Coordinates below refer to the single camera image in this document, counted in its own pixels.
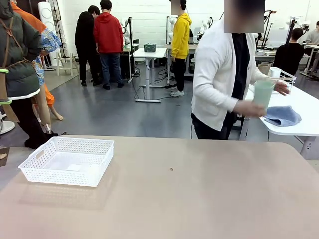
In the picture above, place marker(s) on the person's right hand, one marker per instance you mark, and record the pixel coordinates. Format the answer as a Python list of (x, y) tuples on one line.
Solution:
[(249, 109)]

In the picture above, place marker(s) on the person in red hoodie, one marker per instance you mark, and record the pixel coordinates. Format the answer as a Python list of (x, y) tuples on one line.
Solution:
[(108, 37)]

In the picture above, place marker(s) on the person in yellow hoodie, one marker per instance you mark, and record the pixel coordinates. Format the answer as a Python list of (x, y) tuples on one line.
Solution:
[(180, 37)]

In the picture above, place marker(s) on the white side table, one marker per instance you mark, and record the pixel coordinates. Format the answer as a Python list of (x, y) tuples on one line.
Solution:
[(306, 125)]

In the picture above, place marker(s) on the person's left hand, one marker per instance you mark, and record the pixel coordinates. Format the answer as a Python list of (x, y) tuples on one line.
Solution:
[(282, 88)]

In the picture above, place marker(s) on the person's left forearm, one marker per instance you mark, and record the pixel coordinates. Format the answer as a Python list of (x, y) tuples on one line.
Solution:
[(260, 74)]

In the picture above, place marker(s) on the person's right forearm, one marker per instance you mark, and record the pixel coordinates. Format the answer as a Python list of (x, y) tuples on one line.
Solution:
[(228, 99)]

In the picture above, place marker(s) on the person in black top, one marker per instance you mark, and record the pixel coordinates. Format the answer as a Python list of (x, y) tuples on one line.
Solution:
[(289, 54)]

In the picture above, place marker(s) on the mannequin with orange garment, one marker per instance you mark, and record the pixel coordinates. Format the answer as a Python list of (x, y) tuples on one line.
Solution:
[(32, 22)]

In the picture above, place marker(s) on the brown wooden board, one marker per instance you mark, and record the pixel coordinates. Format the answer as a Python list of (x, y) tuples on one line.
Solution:
[(5, 156)]

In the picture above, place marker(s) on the white perforated plastic basket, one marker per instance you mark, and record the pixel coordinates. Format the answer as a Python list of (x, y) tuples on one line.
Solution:
[(59, 178)]

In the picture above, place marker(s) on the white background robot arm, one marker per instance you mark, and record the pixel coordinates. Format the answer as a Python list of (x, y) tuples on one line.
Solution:
[(124, 30), (205, 27), (171, 27)]

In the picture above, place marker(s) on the person in white top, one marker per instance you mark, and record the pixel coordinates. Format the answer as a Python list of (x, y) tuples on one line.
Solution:
[(211, 74)]

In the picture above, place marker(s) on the white background desk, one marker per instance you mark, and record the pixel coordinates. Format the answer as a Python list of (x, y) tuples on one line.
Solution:
[(150, 53)]

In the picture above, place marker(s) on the white wooden stool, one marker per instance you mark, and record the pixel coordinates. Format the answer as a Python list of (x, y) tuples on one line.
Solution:
[(66, 62)]

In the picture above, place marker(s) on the mannequin with green jacket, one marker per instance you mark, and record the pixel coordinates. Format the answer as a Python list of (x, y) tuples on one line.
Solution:
[(17, 62)]

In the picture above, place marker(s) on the person in black jacket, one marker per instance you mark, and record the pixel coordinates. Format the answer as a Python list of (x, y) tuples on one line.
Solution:
[(84, 37)]

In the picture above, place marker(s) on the white cup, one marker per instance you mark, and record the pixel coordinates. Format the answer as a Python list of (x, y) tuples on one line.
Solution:
[(275, 72)]

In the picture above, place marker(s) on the white tower appliance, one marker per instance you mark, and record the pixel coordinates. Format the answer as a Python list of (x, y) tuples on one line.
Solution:
[(47, 15)]

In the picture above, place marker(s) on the green plastic crate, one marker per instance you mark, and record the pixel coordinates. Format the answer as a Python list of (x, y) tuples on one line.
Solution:
[(150, 47)]

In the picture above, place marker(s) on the white round stand base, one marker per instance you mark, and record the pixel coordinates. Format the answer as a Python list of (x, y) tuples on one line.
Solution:
[(6, 127)]

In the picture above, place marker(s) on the mint green cup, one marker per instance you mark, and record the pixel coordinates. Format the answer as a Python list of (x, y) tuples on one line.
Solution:
[(263, 93)]

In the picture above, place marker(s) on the blue towel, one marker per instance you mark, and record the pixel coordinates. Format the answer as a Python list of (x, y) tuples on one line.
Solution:
[(281, 115)]

